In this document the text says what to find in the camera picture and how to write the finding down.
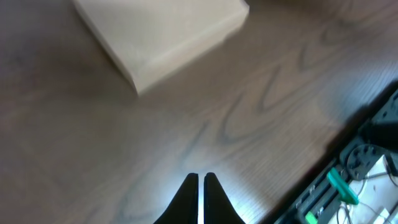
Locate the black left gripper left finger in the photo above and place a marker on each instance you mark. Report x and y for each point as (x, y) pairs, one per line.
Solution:
(183, 209)

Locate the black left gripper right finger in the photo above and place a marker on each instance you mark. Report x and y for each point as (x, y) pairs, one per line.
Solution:
(216, 205)

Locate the brown cardboard box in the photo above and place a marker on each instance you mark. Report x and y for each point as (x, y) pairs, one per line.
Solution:
(150, 39)

